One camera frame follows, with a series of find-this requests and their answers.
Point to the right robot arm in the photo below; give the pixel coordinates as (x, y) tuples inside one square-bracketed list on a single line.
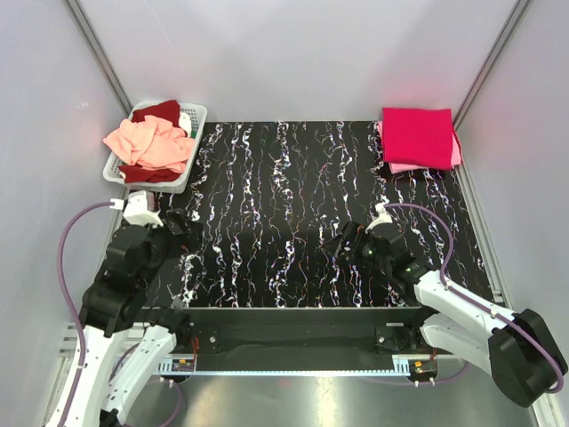
[(516, 349)]

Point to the folded light pink t shirt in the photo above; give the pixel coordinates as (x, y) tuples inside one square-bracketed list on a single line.
[(456, 157)]

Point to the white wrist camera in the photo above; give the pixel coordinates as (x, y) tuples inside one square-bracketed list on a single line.
[(382, 217), (140, 210)]

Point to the white plastic basket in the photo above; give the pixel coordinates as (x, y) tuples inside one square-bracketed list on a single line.
[(111, 172)]

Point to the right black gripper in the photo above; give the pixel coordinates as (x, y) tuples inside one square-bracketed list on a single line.
[(354, 233)]

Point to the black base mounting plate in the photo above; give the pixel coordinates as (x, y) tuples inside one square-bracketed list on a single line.
[(285, 341)]

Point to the black marbled table mat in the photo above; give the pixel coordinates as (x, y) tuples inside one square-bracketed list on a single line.
[(270, 194)]

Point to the dark red t shirt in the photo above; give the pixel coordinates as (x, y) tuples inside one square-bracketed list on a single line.
[(168, 110)]

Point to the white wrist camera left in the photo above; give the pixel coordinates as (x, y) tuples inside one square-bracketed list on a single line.
[(140, 210)]

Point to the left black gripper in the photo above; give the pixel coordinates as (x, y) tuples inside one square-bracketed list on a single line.
[(189, 238)]

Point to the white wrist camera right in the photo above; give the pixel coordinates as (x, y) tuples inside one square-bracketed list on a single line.
[(382, 217)]

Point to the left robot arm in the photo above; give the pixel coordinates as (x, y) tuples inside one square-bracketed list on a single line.
[(99, 391)]

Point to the salmon pink t shirt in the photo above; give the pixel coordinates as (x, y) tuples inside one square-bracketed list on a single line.
[(151, 144)]

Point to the folded magenta t shirt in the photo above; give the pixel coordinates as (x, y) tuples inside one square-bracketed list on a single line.
[(422, 137)]

